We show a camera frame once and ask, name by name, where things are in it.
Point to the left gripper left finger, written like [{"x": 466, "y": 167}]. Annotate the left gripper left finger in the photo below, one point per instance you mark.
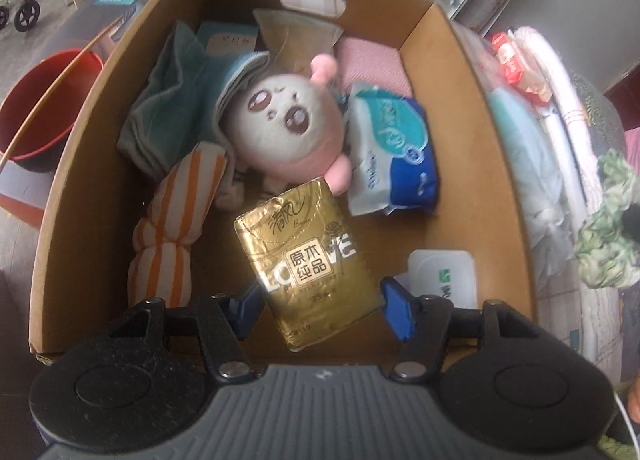
[{"x": 224, "y": 321}]

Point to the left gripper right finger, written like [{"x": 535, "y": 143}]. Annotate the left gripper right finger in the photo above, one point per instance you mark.
[{"x": 422, "y": 325}]

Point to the white tissue pack green logo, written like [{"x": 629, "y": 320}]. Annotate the white tissue pack green logo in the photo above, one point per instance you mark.
[{"x": 445, "y": 273}]

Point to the orange striped cloth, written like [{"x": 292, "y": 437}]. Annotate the orange striped cloth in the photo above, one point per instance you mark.
[{"x": 174, "y": 221}]

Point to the gold tissue pack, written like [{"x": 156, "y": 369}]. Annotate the gold tissue pack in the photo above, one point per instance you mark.
[{"x": 304, "y": 256}]

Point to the blue tissue pack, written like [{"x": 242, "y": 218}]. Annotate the blue tissue pack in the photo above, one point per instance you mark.
[{"x": 391, "y": 153}]

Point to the pink white plush toy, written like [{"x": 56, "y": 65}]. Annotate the pink white plush toy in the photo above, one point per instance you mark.
[{"x": 289, "y": 128}]

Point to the teal knitted towel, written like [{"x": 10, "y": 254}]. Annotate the teal knitted towel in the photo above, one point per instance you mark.
[{"x": 184, "y": 101}]

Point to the pink towel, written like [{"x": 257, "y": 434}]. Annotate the pink towel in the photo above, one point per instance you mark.
[{"x": 373, "y": 64}]

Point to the beige paper packet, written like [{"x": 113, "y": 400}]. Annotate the beige paper packet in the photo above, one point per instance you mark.
[{"x": 294, "y": 39}]

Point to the white and blue plastic bag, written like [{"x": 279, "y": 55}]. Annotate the white and blue plastic bag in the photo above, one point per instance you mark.
[{"x": 538, "y": 179}]

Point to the green white crumpled cloth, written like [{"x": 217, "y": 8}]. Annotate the green white crumpled cloth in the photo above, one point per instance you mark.
[{"x": 606, "y": 256}]

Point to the Philips product box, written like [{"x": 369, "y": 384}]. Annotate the Philips product box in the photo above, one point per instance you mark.
[{"x": 85, "y": 40}]

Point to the white folded quilt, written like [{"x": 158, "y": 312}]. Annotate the white folded quilt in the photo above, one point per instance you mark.
[{"x": 570, "y": 109}]

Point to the green leaf pattern cushion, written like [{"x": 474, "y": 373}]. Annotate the green leaf pattern cushion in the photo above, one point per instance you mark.
[{"x": 604, "y": 123}]

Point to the red wet wipes pack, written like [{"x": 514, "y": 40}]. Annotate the red wet wipes pack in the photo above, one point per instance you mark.
[{"x": 520, "y": 70}]

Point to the wooden stick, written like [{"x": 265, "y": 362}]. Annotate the wooden stick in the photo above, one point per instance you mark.
[{"x": 42, "y": 108}]

